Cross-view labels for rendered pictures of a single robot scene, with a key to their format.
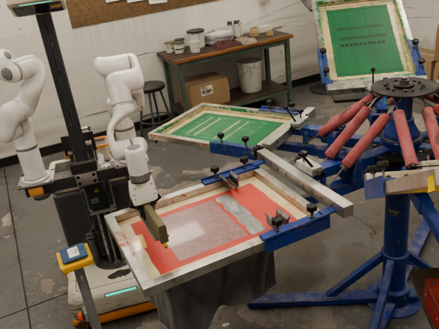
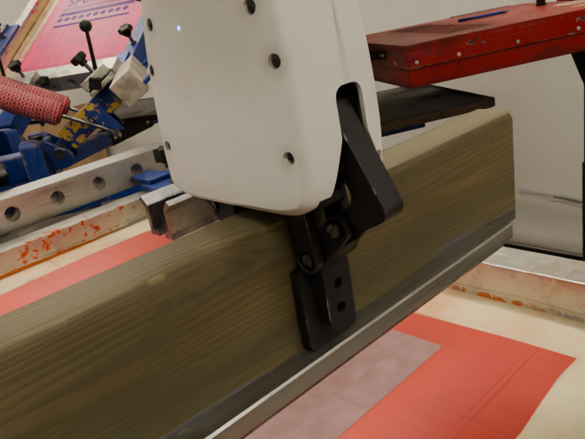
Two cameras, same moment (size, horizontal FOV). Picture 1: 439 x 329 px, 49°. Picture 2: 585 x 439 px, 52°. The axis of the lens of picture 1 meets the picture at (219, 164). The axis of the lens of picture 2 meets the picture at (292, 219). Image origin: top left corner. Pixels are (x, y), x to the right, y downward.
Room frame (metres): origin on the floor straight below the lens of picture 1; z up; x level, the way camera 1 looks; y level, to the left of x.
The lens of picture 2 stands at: (1.71, 0.55, 1.23)
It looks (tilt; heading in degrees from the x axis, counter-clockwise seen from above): 20 degrees down; 252
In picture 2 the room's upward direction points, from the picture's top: 10 degrees counter-clockwise
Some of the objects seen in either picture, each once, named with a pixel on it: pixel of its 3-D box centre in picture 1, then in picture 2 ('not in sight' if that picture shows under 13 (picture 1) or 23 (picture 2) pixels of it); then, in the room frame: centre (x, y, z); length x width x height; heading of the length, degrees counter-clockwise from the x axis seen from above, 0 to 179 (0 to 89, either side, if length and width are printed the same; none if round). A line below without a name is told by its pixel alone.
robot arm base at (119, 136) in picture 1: (127, 141); not in sight; (2.12, 0.42, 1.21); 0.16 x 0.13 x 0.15; 12
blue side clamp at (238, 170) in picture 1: (231, 177); not in sight; (2.08, -0.05, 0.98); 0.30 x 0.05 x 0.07; 113
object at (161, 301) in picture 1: (156, 288); not in sight; (1.62, 0.34, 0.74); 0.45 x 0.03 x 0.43; 23
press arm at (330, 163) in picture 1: (319, 171); not in sight; (1.94, -0.45, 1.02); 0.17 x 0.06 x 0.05; 113
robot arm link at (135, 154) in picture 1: (137, 155); not in sight; (1.67, 0.30, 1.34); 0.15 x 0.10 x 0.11; 13
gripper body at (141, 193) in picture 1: (142, 188); (255, 63); (1.63, 0.31, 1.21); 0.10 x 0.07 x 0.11; 113
